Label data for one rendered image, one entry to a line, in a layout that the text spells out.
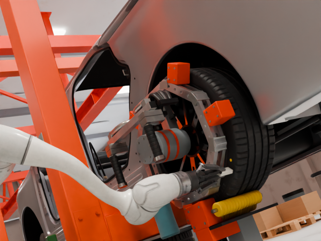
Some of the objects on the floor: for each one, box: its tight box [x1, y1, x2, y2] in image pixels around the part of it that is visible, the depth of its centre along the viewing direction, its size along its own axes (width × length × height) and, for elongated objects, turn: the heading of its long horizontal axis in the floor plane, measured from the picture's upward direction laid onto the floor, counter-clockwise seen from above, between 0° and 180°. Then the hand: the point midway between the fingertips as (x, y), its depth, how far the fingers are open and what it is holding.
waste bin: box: [282, 188, 305, 202], centre depth 893 cm, size 47×47×61 cm
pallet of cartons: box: [252, 191, 321, 241], centre depth 723 cm, size 127×87×46 cm
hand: (224, 171), depth 168 cm, fingers closed
